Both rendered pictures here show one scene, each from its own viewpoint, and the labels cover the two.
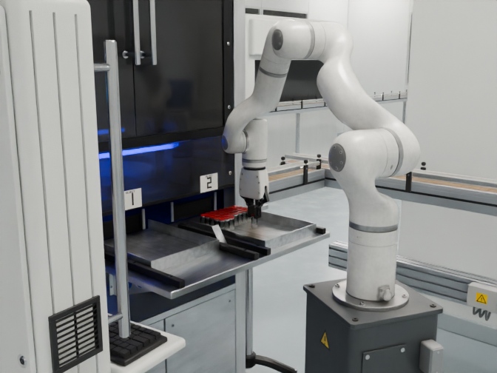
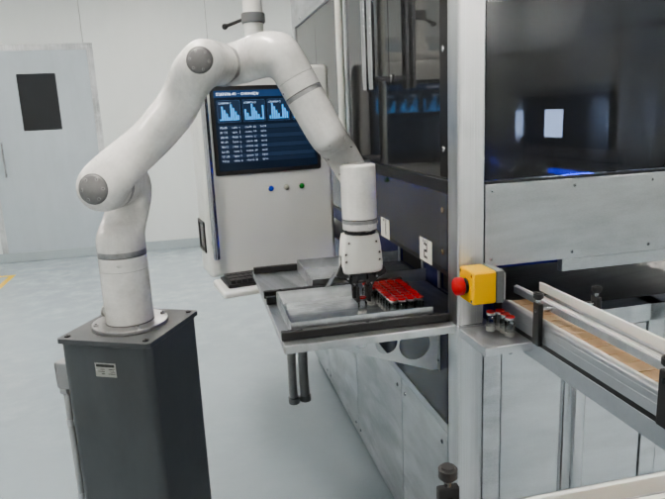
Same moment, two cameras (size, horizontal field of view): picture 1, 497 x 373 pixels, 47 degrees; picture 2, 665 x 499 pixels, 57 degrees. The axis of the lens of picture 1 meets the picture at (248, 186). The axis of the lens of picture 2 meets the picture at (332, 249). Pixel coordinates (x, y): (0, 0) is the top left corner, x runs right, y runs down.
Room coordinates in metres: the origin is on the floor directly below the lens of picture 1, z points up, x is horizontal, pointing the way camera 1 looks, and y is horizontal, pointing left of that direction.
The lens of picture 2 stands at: (2.69, -1.24, 1.37)
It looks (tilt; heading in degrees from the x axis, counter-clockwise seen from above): 13 degrees down; 126
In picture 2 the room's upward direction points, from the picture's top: 3 degrees counter-clockwise
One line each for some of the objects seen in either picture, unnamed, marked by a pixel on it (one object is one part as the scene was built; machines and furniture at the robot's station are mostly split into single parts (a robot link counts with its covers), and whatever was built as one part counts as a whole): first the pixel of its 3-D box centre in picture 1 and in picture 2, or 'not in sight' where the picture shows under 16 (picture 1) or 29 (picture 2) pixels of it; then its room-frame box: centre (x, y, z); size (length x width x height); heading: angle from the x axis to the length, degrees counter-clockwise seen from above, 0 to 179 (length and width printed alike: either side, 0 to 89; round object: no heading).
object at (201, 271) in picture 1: (205, 243); (350, 295); (1.76, 0.14, 0.87); 0.70 x 0.48 x 0.02; 138
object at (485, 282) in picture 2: not in sight; (480, 283); (2.20, -0.01, 1.00); 0.08 x 0.07 x 0.07; 48
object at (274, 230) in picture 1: (251, 226); (349, 305); (1.86, -0.01, 0.90); 0.34 x 0.26 x 0.04; 48
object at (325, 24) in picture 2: not in sight; (330, 79); (1.21, 0.87, 1.51); 0.49 x 0.01 x 0.59; 138
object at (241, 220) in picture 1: (233, 220); (383, 298); (1.92, 0.05, 0.90); 0.18 x 0.02 x 0.05; 138
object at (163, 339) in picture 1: (85, 326); (279, 272); (1.28, 0.39, 0.82); 0.40 x 0.14 x 0.02; 57
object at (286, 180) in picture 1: (269, 180); (623, 355); (2.50, -0.09, 0.92); 0.69 x 0.16 x 0.16; 138
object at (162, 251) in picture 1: (149, 243); (358, 269); (1.68, 0.30, 0.90); 0.34 x 0.26 x 0.04; 48
